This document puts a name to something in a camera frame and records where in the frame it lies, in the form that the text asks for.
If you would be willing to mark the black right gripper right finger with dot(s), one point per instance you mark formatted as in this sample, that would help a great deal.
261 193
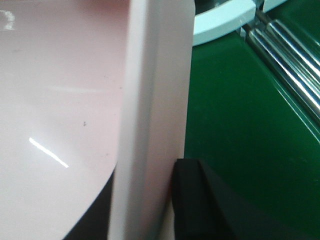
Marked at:
205 208

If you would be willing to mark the pink plastic bin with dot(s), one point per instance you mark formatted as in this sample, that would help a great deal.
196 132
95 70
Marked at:
89 88

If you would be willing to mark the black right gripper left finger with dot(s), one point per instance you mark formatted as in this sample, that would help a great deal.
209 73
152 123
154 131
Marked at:
94 224

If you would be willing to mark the steel conveyor rollers right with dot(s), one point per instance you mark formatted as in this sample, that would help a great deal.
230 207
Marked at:
288 58

